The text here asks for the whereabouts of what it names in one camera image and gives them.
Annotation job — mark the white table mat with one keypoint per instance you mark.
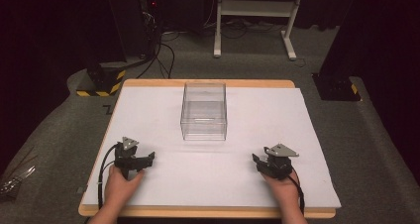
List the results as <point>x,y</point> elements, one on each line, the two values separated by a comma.
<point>204,174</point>

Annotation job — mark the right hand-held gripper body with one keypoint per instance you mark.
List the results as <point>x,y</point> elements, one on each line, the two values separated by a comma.
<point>279,163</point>

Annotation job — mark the white metal stand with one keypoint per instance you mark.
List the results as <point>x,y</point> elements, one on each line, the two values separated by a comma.
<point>257,8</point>

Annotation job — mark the person's right hand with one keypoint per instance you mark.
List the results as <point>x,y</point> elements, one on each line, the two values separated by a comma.
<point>282,189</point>

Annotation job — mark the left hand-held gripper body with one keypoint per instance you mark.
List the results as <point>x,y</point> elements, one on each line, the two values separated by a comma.
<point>125,158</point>

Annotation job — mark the dark equipment rack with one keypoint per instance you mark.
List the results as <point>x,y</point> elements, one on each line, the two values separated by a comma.
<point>150,19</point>

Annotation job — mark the clear plastic box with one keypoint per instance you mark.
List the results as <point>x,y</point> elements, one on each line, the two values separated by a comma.
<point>204,118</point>

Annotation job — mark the black yellow striped stand base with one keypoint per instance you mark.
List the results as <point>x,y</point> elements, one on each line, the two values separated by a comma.
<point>105,78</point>

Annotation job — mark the person's left hand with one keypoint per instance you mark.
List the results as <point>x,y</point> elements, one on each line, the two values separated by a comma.
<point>120,187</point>

